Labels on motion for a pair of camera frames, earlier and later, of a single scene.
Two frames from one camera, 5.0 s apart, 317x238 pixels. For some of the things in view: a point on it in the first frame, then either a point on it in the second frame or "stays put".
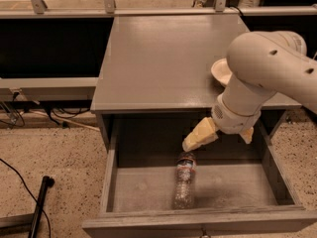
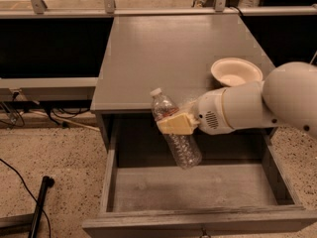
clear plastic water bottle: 184,181 → 183,146
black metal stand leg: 47,181 stays put
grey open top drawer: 242,190 stays put
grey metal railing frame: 109,8 stays put
